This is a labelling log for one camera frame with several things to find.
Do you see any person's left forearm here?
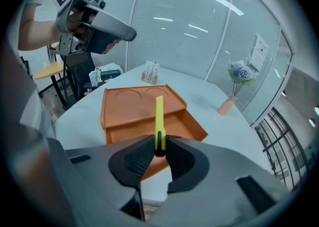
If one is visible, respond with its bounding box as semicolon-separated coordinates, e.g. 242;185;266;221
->
18;3;62;51

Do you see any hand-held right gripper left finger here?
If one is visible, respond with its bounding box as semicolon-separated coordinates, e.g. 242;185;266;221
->
47;135;156;227

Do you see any person's left hand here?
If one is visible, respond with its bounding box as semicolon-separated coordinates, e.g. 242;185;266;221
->
67;10;93;34

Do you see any black office chair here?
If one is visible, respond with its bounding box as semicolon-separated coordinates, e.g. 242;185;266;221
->
59;51;123;110

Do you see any wooden card holder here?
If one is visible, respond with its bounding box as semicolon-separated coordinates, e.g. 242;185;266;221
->
141;60;160;85

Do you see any pink vase with flowers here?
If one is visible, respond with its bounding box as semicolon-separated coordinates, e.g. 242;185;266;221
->
217;60;257;116

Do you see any white plastic bag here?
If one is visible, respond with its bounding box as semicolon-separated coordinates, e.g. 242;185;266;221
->
89;63;120;85

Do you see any round wooden table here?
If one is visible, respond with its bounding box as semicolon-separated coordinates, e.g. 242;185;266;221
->
34;61;68;99

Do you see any white square table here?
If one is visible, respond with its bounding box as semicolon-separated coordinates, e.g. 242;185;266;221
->
54;64;275;204

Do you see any yellow-green plastic knife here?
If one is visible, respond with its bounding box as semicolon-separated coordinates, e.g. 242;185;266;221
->
154;96;167;157

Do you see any black metal railing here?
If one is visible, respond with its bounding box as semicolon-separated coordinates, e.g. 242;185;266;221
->
254;108;310;189

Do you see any orange box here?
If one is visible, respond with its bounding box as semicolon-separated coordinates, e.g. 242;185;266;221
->
101;84;209;181

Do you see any black box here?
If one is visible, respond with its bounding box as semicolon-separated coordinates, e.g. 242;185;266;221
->
101;69;122;81

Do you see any white paper notice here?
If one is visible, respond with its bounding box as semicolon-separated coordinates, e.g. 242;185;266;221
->
250;33;270;66

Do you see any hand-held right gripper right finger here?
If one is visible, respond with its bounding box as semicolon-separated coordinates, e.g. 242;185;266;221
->
154;135;292;227

